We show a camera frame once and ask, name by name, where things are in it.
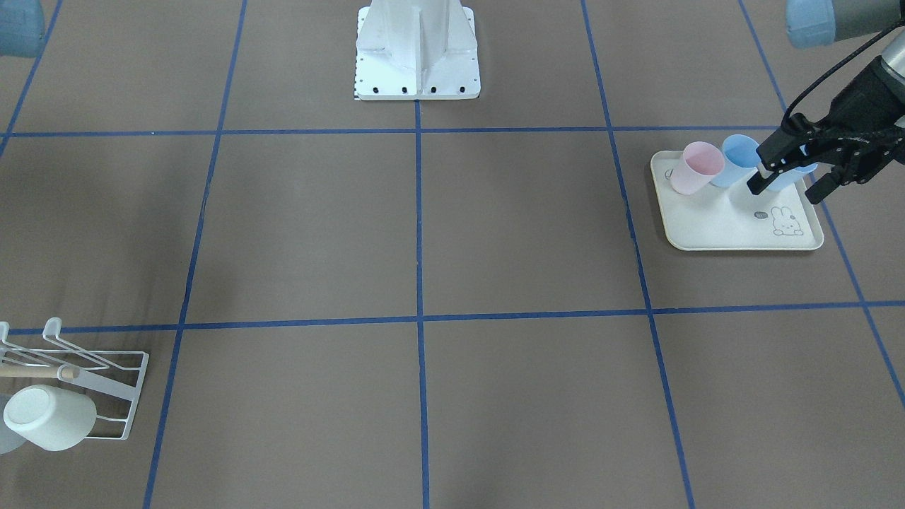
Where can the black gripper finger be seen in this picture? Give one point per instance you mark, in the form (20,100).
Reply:
(762,178)
(824,186)

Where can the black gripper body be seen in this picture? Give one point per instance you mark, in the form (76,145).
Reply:
(857,97)

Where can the blue cup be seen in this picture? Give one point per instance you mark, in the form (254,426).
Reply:
(790,178)

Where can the white ikea cup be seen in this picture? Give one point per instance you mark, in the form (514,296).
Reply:
(52,418)

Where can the grey ikea cup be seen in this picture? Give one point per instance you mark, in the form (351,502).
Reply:
(9,440)

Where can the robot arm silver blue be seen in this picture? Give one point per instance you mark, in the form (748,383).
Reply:
(22,29)
(816,23)

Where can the blue cup tray middle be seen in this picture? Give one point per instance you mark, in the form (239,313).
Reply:
(740,158)

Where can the pink cup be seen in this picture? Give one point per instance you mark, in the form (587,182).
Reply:
(699,163)

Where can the cream serving tray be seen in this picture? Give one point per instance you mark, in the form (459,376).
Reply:
(733,219)

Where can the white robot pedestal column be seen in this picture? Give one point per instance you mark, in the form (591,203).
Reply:
(416,50)

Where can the white wire cup rack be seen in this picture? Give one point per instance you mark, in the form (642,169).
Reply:
(114,380)

